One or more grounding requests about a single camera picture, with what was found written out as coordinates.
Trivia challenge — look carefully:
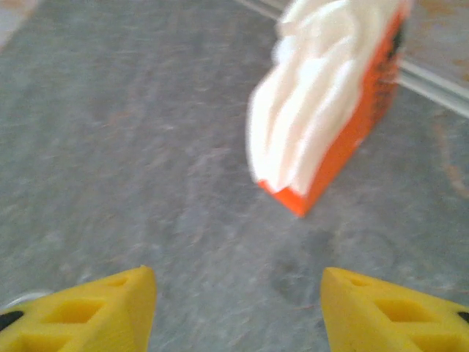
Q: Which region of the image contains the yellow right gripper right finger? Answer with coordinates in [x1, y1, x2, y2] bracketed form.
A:
[320, 266, 469, 352]

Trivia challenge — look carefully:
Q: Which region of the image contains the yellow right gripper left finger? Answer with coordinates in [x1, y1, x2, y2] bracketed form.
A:
[0, 265, 158, 352]

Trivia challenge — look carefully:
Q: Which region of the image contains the orange coffee filter box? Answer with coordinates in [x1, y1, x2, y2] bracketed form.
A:
[256, 7, 411, 219]

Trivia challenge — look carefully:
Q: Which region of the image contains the white paper filter stack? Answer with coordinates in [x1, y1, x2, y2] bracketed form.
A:
[247, 0, 415, 194]

